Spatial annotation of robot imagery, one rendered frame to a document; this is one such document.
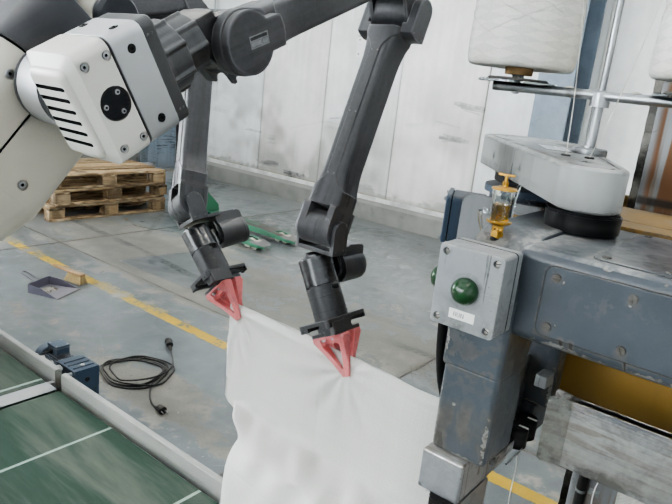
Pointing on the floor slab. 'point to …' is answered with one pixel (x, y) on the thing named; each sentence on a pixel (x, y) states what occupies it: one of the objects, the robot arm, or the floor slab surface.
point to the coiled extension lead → (143, 378)
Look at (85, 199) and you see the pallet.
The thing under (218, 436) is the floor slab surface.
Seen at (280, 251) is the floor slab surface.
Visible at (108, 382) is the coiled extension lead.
